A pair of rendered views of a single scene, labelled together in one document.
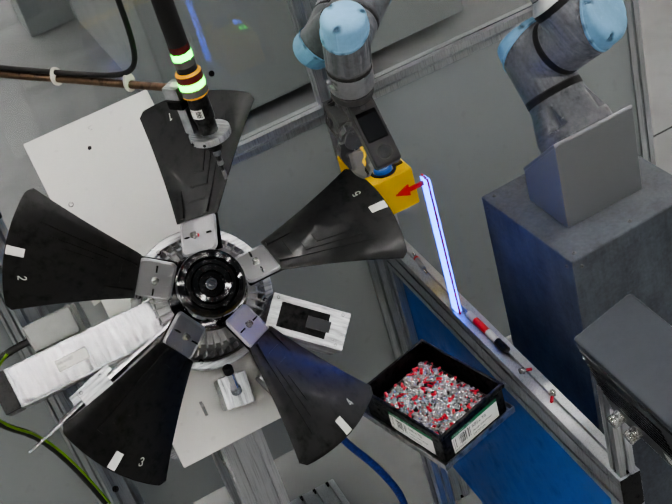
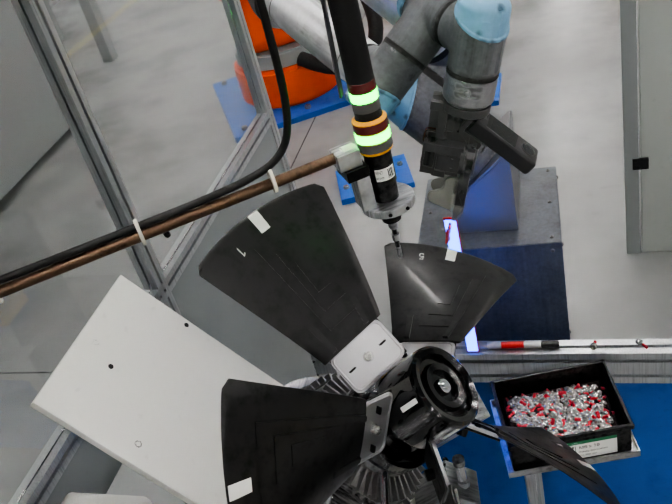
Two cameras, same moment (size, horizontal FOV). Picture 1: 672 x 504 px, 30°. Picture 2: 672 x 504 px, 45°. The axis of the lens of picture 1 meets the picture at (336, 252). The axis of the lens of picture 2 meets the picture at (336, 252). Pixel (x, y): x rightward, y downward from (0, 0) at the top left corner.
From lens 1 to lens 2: 1.67 m
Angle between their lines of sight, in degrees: 42
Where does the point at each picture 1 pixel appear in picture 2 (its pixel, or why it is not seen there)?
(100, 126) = (104, 336)
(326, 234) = (449, 295)
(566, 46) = not seen: hidden behind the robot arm
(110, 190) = (165, 402)
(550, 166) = (498, 177)
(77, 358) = not seen: outside the picture
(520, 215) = (468, 244)
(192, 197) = (334, 319)
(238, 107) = (317, 201)
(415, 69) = (199, 229)
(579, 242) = (542, 230)
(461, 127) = not seen: hidden behind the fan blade
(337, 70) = (489, 67)
